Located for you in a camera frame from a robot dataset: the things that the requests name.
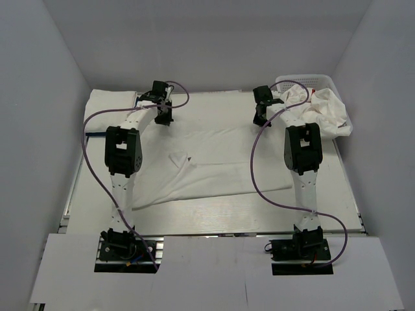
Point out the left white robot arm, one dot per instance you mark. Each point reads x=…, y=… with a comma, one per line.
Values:
x=123, y=152

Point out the white robot print t shirt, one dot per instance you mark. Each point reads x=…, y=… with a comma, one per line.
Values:
x=183, y=165

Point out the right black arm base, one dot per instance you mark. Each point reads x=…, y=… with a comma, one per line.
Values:
x=288, y=259

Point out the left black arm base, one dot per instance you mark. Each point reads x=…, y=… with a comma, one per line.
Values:
x=131, y=259

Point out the white plastic basket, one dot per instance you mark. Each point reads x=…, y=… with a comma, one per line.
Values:
x=314, y=81

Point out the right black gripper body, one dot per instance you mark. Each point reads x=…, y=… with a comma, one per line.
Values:
x=260, y=120

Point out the white red print t shirt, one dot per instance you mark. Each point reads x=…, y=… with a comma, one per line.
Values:
x=322, y=107

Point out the folded white t shirt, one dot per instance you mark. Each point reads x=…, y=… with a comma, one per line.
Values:
x=102, y=94

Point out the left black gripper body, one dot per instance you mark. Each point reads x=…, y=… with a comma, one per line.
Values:
x=165, y=116

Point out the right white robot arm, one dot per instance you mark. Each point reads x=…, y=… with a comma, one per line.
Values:
x=302, y=155

